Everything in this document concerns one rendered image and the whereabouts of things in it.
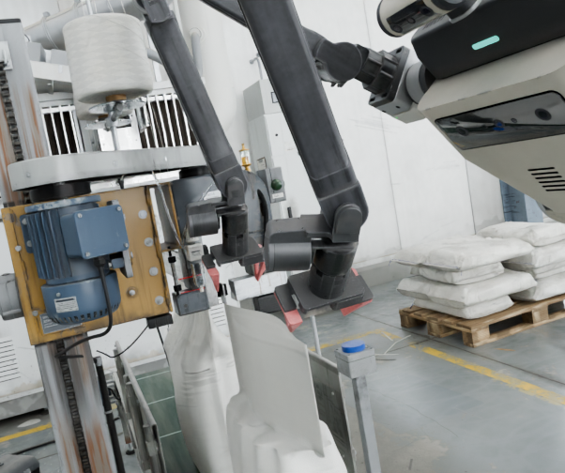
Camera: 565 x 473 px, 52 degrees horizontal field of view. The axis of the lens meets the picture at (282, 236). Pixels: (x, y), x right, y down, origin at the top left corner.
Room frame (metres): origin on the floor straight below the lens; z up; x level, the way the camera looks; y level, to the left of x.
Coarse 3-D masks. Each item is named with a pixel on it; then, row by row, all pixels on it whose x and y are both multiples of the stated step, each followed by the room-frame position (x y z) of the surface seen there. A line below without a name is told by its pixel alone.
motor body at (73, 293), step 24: (48, 216) 1.15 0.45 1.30; (48, 240) 1.14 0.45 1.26; (48, 264) 1.15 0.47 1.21; (72, 264) 1.15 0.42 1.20; (48, 288) 1.15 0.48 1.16; (72, 288) 1.13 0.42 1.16; (96, 288) 1.15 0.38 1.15; (48, 312) 1.16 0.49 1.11; (72, 312) 1.13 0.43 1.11; (96, 312) 1.15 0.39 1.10
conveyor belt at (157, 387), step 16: (144, 384) 2.90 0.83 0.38; (160, 384) 2.85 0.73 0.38; (160, 400) 2.62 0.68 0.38; (160, 416) 2.42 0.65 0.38; (176, 416) 2.39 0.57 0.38; (160, 432) 2.25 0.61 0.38; (176, 432) 2.22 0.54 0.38; (176, 448) 2.08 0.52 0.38; (176, 464) 1.95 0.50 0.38; (192, 464) 1.93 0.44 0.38
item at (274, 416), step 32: (256, 320) 1.28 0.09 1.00; (256, 352) 1.11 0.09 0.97; (288, 352) 1.01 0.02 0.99; (256, 384) 1.14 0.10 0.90; (288, 384) 1.03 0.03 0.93; (256, 416) 1.17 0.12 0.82; (288, 416) 1.04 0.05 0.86; (256, 448) 1.06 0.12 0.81; (288, 448) 1.02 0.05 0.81; (320, 448) 0.96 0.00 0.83
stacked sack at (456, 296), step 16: (512, 272) 3.97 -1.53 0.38; (432, 288) 4.00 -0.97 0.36; (448, 288) 3.85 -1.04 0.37; (464, 288) 3.74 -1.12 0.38; (480, 288) 3.73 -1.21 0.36; (496, 288) 3.76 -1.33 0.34; (512, 288) 3.80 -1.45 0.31; (528, 288) 3.90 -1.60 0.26; (448, 304) 3.83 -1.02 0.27; (464, 304) 3.67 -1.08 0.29
